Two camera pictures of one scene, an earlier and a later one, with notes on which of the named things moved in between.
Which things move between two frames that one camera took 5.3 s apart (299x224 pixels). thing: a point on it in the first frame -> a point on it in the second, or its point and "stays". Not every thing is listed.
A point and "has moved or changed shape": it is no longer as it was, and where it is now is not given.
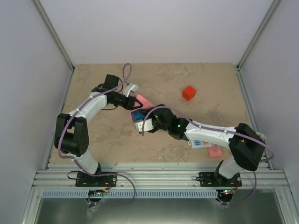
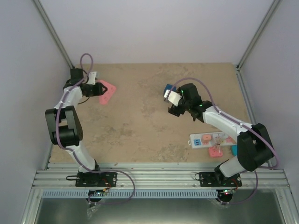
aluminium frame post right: x=258 y=33 stays
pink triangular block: x=145 y=103 has moved or changed shape
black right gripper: x=151 y=114 -> x=175 y=111
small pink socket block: x=215 y=153 stays
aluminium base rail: x=62 y=175 stays
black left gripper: x=129 y=104 -> x=99 y=91
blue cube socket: x=138 y=115 -> x=168 y=87
